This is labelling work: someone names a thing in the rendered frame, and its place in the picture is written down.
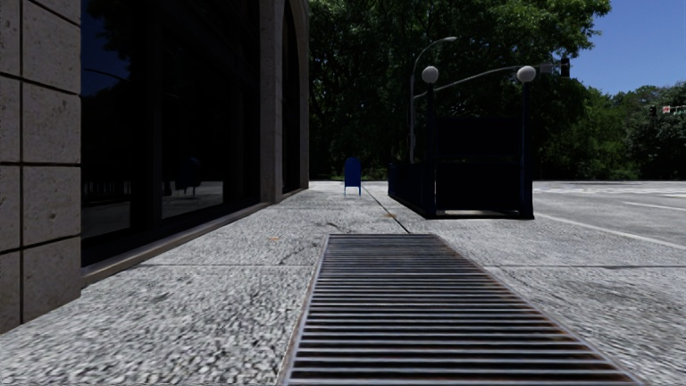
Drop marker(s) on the blue letter box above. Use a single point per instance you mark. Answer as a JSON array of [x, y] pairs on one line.
[[352, 172]]

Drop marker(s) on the traffic light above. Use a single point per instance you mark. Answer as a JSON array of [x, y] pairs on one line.
[[666, 110], [412, 118]]

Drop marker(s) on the trees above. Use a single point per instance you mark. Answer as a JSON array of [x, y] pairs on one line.
[[370, 64]]

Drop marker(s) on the dark stairway railing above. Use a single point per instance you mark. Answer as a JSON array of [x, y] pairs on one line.
[[471, 182]]

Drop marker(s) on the rusty metal grate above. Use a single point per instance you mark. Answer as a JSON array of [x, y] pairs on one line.
[[429, 311]]

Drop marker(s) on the pale stone building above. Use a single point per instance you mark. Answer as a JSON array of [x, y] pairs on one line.
[[48, 118]]

